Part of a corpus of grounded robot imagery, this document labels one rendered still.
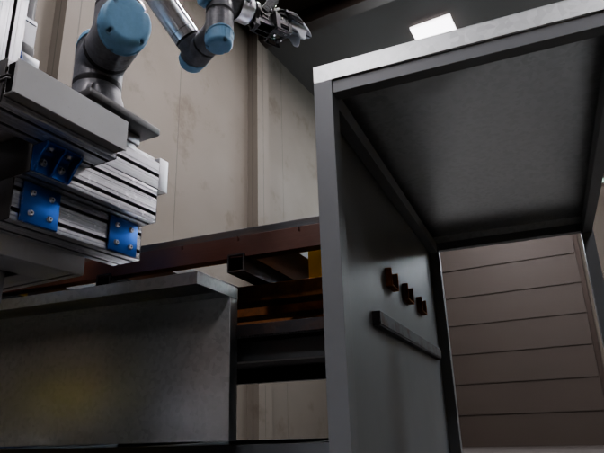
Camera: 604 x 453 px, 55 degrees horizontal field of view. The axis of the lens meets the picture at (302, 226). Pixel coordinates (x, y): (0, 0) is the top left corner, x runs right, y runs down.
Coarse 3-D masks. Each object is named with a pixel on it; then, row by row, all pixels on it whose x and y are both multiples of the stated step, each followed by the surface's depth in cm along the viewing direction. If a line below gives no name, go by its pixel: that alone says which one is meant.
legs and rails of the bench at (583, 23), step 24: (552, 24) 106; (576, 24) 104; (600, 24) 102; (480, 48) 110; (504, 48) 108; (528, 48) 107; (384, 72) 117; (408, 72) 114; (432, 72) 114; (336, 96) 121; (600, 96) 127; (600, 120) 132; (600, 144) 144; (600, 168) 157; (480, 240) 225; (504, 240) 221; (600, 288) 203; (600, 312) 201
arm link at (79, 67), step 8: (80, 40) 142; (80, 48) 139; (80, 56) 138; (88, 56) 136; (80, 64) 139; (88, 64) 137; (96, 64) 136; (80, 72) 138; (88, 72) 137; (96, 72) 137; (104, 72) 138; (112, 72) 138; (120, 72) 140; (120, 80) 143
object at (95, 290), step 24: (96, 288) 146; (120, 288) 143; (144, 288) 140; (168, 288) 149; (192, 288) 150; (216, 288) 142; (0, 312) 172; (24, 312) 173; (48, 312) 174; (72, 312) 172; (96, 312) 168
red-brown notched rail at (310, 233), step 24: (216, 240) 160; (240, 240) 157; (264, 240) 154; (288, 240) 151; (312, 240) 149; (96, 264) 174; (120, 264) 171; (144, 264) 167; (168, 264) 164; (192, 264) 161; (216, 264) 162; (24, 288) 183; (48, 288) 182
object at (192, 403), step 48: (0, 336) 175; (48, 336) 168; (96, 336) 161; (144, 336) 155; (192, 336) 149; (0, 384) 169; (48, 384) 163; (96, 384) 156; (144, 384) 150; (192, 384) 145; (0, 432) 164; (48, 432) 158; (96, 432) 152; (144, 432) 146; (192, 432) 141
